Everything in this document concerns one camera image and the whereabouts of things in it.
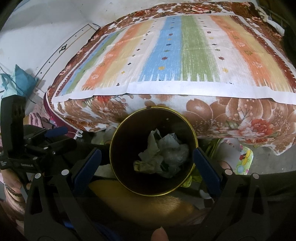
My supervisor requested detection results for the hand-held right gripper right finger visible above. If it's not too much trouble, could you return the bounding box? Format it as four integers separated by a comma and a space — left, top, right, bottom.
193, 147, 270, 241

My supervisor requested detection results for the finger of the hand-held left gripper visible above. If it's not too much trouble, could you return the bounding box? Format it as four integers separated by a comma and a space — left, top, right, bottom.
28, 126, 69, 141
45, 138, 77, 153

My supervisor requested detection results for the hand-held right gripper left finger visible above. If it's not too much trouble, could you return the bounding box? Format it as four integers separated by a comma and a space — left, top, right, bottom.
24, 148, 109, 241

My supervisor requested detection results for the white tissue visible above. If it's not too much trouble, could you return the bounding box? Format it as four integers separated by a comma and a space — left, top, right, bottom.
139, 133, 181, 172

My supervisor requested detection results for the black bin with gold rim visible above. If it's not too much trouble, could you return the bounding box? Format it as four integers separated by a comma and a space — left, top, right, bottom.
109, 106, 199, 197

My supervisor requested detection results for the person's left hand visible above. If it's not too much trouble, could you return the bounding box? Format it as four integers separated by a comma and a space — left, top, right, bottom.
0, 172, 32, 198

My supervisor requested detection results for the person's right hand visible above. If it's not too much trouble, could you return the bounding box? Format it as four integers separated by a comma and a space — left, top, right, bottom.
151, 227, 169, 241

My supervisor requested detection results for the teal cloth bag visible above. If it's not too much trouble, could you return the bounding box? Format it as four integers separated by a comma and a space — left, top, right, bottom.
0, 64, 39, 98

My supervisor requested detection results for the brown floral bed sheet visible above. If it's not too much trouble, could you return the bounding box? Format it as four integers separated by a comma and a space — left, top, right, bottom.
44, 1, 296, 156

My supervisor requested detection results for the black garment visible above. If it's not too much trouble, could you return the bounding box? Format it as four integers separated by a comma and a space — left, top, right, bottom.
261, 178, 296, 241

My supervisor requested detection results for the striped pastel mat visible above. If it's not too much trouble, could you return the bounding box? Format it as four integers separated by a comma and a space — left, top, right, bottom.
51, 14, 296, 102

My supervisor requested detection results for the dark cloth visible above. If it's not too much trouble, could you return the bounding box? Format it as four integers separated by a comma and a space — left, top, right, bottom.
283, 23, 296, 52

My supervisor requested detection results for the white cloth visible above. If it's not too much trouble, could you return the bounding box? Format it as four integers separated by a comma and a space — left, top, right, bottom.
268, 19, 284, 33

